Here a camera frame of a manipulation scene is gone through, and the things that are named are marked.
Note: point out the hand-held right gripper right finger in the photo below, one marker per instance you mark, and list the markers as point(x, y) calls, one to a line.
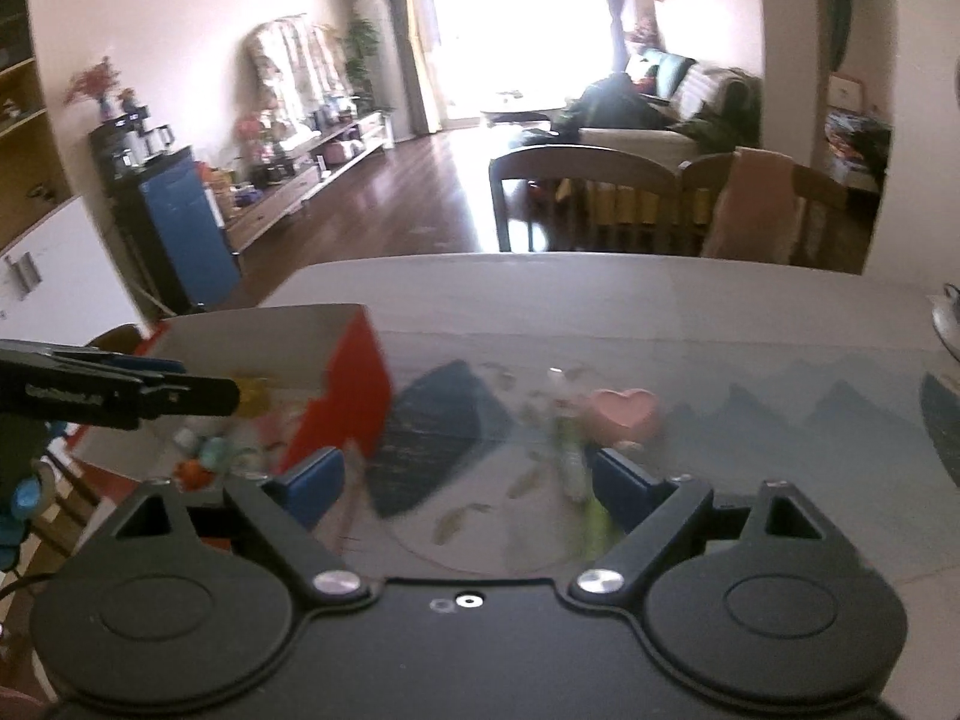
point(626, 487)

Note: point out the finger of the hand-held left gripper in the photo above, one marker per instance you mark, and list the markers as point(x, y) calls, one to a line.
point(142, 364)
point(195, 397)

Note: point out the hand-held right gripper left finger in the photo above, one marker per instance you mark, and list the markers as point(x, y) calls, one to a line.
point(311, 484)

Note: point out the small yellow item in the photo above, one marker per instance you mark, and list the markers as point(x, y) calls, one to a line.
point(259, 399)

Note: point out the red and white cardboard box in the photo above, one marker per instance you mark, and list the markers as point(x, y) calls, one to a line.
point(352, 382)

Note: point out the small white item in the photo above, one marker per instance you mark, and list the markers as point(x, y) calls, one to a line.
point(186, 436)

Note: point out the small teal toy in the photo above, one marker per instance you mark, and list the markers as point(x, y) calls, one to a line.
point(214, 452)

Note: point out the pink heart-shaped dish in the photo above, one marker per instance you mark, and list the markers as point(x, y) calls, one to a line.
point(622, 412)

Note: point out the small red-orange toy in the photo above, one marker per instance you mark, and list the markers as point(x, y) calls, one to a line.
point(192, 475)

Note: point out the white cabinet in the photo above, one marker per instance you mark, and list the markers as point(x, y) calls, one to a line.
point(67, 270)

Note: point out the blue-fronted cabinet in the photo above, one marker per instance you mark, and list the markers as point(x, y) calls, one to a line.
point(187, 232)

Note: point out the black coffee maker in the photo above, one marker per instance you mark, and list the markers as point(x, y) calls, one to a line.
point(124, 146)

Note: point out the wooden media cabinet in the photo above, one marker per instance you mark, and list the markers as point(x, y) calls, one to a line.
point(300, 187)

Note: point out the pink flower bouquet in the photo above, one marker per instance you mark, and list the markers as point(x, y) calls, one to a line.
point(255, 131)

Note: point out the wooden bookshelf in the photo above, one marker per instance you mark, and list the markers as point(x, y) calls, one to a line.
point(22, 112)

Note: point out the vase with pink flowers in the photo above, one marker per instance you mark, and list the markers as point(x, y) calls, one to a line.
point(94, 82)

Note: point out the pink cloth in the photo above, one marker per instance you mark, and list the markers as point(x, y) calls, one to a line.
point(750, 202)

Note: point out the round dark blue mat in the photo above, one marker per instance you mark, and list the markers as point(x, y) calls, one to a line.
point(943, 427)

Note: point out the covered hanging clothes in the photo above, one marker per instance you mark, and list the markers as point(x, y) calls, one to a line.
point(289, 64)

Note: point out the white teapot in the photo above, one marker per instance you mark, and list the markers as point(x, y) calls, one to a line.
point(946, 322)

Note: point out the green houseplant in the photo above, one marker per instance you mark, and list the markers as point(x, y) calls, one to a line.
point(364, 52)

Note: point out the dark clothes pile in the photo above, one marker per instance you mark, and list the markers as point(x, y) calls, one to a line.
point(615, 101)

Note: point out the white standing air conditioner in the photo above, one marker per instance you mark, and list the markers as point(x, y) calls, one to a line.
point(382, 52)

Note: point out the coffee table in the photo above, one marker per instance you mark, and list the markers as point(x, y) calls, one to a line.
point(514, 111)

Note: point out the sofa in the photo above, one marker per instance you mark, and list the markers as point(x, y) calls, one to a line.
point(705, 97)

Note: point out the cluttered shelf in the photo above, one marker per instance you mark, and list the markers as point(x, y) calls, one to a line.
point(855, 135)

